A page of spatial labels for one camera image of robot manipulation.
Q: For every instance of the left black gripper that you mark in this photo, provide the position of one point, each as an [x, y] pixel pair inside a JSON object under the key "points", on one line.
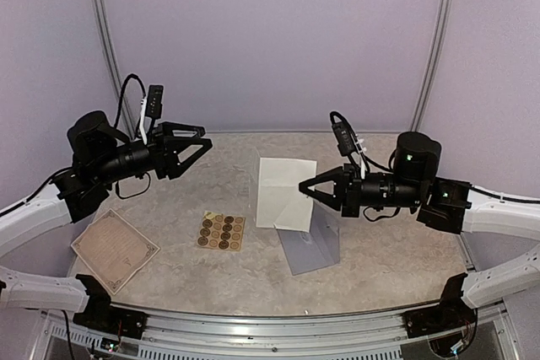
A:
{"points": [[165, 161]]}

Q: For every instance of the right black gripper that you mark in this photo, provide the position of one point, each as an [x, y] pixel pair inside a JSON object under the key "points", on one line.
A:
{"points": [[350, 204]]}

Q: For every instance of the beige letter sheet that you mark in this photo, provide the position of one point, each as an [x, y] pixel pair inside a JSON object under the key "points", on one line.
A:
{"points": [[279, 202]]}

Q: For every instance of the grey envelope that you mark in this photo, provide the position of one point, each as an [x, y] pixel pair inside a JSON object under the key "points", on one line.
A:
{"points": [[320, 248]]}

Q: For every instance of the ornate bordered letter sheet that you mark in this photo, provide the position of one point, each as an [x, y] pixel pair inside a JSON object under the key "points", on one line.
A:
{"points": [[113, 250]]}

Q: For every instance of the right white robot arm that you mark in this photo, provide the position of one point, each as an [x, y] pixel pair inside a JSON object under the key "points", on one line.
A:
{"points": [[449, 206]]}

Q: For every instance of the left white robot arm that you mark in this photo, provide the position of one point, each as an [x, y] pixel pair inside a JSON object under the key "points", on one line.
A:
{"points": [[102, 155]]}

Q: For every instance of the brown sticker sheet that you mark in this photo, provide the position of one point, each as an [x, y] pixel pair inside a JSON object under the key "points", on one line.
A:
{"points": [[220, 231]]}

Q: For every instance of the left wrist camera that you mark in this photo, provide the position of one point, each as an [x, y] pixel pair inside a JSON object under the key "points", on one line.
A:
{"points": [[151, 107]]}

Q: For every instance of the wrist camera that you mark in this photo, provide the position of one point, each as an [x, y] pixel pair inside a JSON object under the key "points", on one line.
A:
{"points": [[349, 147], [151, 107]]}

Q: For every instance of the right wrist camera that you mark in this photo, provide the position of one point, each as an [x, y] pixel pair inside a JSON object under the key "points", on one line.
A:
{"points": [[349, 147]]}

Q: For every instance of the left aluminium frame post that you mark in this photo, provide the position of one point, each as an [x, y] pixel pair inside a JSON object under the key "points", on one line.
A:
{"points": [[107, 47]]}

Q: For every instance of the aluminium frame post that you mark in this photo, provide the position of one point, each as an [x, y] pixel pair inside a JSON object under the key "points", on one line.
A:
{"points": [[435, 51], [107, 47]]}

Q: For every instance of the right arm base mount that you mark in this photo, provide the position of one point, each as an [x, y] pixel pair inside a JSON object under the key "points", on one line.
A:
{"points": [[446, 315]]}

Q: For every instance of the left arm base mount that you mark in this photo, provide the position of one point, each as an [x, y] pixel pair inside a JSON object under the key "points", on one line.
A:
{"points": [[113, 320]]}

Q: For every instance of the front aluminium rail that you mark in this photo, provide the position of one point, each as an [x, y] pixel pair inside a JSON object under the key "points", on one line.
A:
{"points": [[176, 335]]}

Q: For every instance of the right aluminium frame post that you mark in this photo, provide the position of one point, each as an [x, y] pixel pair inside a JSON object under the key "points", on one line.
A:
{"points": [[435, 51]]}

